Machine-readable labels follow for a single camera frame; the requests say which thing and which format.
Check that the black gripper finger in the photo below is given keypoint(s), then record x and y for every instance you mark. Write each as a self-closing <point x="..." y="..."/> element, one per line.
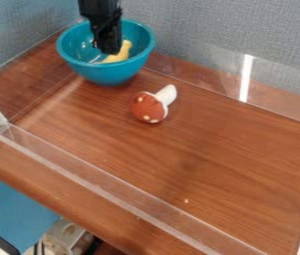
<point x="106" y="28"/>

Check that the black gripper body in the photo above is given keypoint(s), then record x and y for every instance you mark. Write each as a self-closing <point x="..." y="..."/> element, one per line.
<point x="100" y="9"/>

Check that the yellow toy banana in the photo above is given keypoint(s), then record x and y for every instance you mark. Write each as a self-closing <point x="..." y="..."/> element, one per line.
<point x="123" y="55"/>

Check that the blue plastic bowl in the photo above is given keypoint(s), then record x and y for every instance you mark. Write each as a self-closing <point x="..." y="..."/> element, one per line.
<point x="84" y="58"/>

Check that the red white toy mushroom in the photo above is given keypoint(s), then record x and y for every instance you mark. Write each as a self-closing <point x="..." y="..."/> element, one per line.
<point x="149" y="107"/>

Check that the grey power strip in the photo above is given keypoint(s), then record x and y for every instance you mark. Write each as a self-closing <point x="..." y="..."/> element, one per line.
<point x="65" y="239"/>

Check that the clear acrylic tray wall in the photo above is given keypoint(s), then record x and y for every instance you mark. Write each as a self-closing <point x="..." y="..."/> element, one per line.
<point x="204" y="184"/>

